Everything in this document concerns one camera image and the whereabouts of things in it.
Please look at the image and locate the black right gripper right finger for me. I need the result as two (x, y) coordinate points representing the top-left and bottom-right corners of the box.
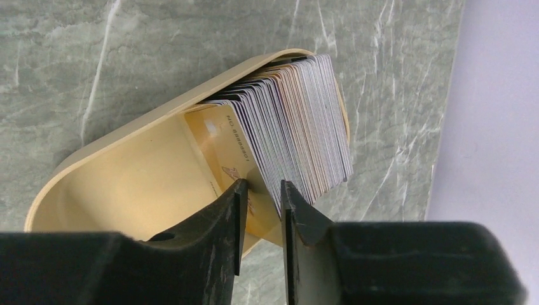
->
(281, 181), (527, 304)

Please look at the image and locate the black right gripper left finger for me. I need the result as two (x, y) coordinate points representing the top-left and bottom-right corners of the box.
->
(1, 179), (248, 304)

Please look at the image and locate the stack of credit cards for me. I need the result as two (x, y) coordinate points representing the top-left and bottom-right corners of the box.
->
(205, 54), (353, 208)

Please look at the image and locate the beige oval tray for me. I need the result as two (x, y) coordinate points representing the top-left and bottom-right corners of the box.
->
(24, 48), (351, 259)

